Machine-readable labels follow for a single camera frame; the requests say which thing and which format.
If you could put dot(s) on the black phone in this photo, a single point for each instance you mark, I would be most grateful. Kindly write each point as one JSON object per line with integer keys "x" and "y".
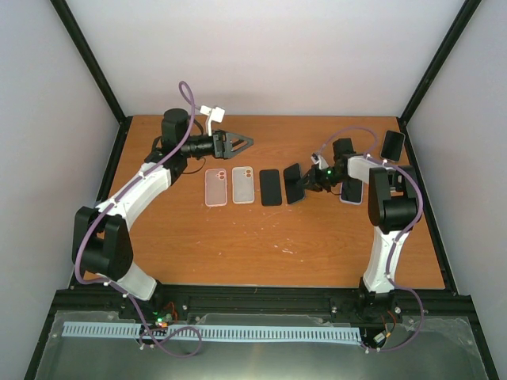
{"x": 270, "y": 187}

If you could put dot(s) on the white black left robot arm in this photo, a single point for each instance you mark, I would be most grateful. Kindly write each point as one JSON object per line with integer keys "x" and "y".
{"x": 101, "y": 242}

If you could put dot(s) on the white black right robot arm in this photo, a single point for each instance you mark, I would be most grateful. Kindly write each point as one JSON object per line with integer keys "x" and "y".
{"x": 395, "y": 205}

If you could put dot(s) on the light blue slotted cable duct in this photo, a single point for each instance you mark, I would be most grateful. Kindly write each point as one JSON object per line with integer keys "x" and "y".
{"x": 217, "y": 333}

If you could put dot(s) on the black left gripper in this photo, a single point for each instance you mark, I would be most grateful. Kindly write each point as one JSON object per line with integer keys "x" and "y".
{"x": 219, "y": 143}

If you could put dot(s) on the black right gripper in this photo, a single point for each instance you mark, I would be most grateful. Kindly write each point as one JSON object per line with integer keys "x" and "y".
{"x": 312, "y": 178}

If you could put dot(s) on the cream white phone case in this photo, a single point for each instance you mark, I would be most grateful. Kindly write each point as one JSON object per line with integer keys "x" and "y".
{"x": 243, "y": 185}

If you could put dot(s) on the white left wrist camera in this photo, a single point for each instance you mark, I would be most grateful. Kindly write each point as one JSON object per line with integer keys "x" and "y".
{"x": 214, "y": 115}

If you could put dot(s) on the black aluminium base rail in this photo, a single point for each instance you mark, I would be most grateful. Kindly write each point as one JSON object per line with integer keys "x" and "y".
{"x": 339, "y": 305}

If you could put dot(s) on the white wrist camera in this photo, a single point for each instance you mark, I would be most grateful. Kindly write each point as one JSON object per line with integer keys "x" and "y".
{"x": 214, "y": 115}
{"x": 319, "y": 161}

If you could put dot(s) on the black right frame post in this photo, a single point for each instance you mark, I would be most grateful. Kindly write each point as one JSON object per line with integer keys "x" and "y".
{"x": 451, "y": 37}

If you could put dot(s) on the dark green phone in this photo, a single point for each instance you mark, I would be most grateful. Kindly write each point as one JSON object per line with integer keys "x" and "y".
{"x": 294, "y": 188}

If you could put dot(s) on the black left frame post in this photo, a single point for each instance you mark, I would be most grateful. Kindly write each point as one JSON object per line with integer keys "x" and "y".
{"x": 84, "y": 49}

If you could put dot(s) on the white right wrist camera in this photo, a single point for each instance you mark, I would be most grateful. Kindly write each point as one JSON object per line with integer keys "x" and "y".
{"x": 319, "y": 161}

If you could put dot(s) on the black frame post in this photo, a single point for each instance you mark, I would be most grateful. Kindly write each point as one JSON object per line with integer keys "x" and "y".
{"x": 451, "y": 37}
{"x": 84, "y": 49}

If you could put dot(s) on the dark grey phone far corner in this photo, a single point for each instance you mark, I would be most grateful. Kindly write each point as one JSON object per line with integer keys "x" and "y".
{"x": 392, "y": 147}

